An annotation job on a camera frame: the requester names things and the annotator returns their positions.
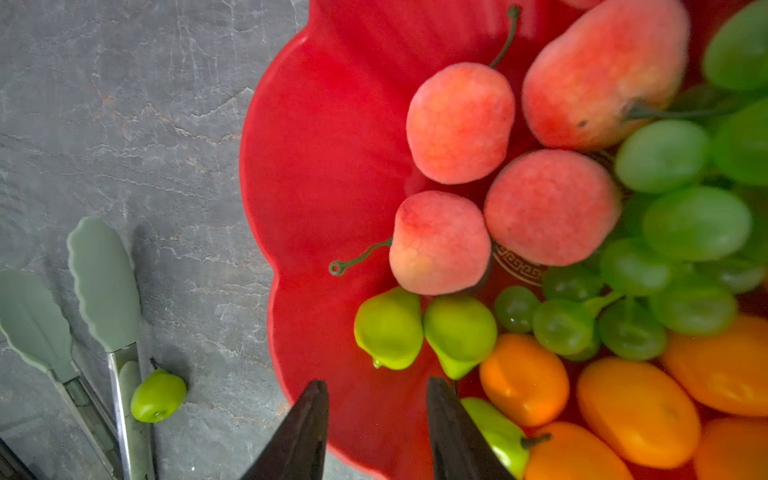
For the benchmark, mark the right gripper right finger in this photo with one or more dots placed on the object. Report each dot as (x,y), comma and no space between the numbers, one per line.
(459,451)

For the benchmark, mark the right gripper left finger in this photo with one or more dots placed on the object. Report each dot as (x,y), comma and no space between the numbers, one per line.
(297,449)

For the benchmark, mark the green pear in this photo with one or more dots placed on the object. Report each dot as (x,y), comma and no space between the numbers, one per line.
(508,441)
(389,327)
(462,332)

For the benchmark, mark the orange mandarin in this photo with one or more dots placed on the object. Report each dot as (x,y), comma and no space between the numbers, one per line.
(732,448)
(726,372)
(640,412)
(525,381)
(573,453)

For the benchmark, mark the green lime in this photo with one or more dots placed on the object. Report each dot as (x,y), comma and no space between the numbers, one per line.
(159,396)

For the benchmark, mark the red flower-shaped bowl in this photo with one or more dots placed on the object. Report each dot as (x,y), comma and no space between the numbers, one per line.
(325,165)

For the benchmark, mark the green grape bunch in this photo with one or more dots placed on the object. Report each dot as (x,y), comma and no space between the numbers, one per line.
(645,282)

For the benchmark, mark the peach top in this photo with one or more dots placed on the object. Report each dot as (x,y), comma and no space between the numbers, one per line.
(459,120)

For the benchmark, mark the red peach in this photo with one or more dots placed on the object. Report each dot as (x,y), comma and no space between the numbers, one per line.
(582,4)

